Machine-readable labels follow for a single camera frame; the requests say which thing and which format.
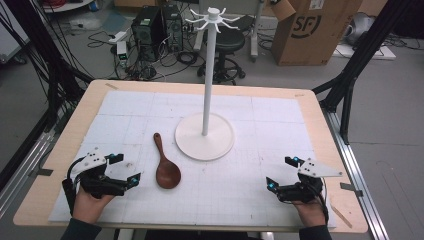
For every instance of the grey round appliance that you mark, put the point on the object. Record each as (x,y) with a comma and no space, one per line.
(361,26)

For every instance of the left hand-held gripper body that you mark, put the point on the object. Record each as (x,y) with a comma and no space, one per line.
(96,185)

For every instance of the brown cardboard box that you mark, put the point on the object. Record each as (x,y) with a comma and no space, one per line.
(316,36)

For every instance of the round white table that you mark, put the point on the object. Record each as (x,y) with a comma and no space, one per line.
(71,5)

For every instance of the black rolling stool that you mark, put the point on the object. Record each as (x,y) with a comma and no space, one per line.
(230,41)

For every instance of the white grid mat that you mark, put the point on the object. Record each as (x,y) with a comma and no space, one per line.
(233,186)

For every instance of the aluminium rail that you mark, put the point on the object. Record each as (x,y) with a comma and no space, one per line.
(23,166)
(360,176)

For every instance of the small white device green display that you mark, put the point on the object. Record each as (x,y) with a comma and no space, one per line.
(122,50)

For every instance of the large black computer tower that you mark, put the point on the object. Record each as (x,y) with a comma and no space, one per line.
(148,30)

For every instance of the white power strip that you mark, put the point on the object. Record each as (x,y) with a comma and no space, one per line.
(118,36)

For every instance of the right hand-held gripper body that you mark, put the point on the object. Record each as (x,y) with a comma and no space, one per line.
(300,191)

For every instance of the tan tape piece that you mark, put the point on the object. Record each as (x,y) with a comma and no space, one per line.
(299,95)
(111,86)

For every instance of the person's right hand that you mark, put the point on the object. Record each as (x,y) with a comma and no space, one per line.
(311,213)

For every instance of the black tape piece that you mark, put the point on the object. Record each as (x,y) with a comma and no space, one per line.
(45,172)
(350,188)

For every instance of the black metal frame stand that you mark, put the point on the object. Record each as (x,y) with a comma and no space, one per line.
(360,56)

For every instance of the narrow black computer tower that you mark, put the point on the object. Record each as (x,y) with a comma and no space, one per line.
(173,26)

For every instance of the white hook rack stand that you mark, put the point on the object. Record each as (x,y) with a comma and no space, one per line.
(208,83)

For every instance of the brown wooden spoon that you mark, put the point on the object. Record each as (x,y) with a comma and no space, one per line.
(166,175)

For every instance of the white flat board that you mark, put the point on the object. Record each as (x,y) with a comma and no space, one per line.
(383,53)

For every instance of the person's left hand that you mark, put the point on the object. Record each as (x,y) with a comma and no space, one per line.
(86,206)

